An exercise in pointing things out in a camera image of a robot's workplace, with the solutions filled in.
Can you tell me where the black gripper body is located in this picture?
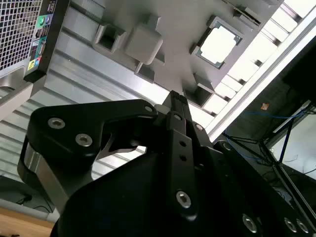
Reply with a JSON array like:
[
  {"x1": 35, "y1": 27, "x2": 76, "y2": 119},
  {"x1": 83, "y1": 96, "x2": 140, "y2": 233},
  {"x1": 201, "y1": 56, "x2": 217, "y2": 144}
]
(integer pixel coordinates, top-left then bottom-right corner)
[{"x1": 50, "y1": 142, "x2": 316, "y2": 237}]

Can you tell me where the silver CPU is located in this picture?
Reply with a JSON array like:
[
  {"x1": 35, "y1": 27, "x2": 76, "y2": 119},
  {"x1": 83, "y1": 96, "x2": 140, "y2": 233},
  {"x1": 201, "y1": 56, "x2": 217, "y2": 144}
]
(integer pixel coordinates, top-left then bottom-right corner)
[{"x1": 195, "y1": 21, "x2": 244, "y2": 69}]

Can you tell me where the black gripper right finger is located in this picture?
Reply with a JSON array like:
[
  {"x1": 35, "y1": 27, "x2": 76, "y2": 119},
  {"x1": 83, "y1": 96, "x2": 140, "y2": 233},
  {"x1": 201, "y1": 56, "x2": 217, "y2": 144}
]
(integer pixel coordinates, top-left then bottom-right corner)
[{"x1": 182, "y1": 95, "x2": 313, "y2": 237}]

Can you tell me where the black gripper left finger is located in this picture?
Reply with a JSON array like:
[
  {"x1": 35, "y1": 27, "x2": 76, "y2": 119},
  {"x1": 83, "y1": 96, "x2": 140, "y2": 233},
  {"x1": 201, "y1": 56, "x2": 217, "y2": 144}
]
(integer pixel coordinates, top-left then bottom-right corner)
[{"x1": 18, "y1": 90, "x2": 200, "y2": 222}]

